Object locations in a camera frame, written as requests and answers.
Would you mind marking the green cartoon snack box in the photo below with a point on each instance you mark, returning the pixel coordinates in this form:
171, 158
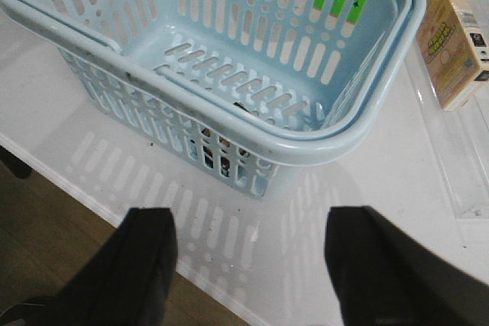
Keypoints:
337, 14

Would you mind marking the dark tissue pack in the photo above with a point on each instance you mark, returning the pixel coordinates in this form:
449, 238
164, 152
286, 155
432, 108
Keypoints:
231, 163

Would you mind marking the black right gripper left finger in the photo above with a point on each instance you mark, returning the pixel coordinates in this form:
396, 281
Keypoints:
127, 282

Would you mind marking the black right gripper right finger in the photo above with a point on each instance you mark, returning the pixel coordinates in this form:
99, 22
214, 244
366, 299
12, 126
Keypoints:
381, 276

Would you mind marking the clear acrylic right shelf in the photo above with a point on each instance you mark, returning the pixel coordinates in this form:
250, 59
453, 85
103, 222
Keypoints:
459, 138

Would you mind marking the light blue plastic basket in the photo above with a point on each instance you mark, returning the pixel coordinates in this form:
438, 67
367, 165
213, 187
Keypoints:
257, 72

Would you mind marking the beige small carton box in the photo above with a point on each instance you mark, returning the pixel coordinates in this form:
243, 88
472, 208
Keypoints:
455, 51

